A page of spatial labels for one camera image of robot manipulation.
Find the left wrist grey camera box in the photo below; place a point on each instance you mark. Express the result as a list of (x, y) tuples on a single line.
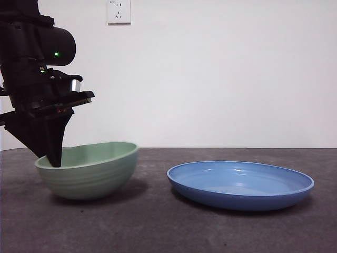
[(76, 85)]

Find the blue round plate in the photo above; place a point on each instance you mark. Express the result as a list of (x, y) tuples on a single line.
[(237, 201)]

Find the green ribbed bowl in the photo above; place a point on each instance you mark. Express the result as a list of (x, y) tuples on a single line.
[(87, 183)]

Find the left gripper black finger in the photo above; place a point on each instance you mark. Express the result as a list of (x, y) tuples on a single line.
[(56, 139), (29, 131)]

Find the white wall socket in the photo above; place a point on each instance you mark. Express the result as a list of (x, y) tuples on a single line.
[(119, 15)]

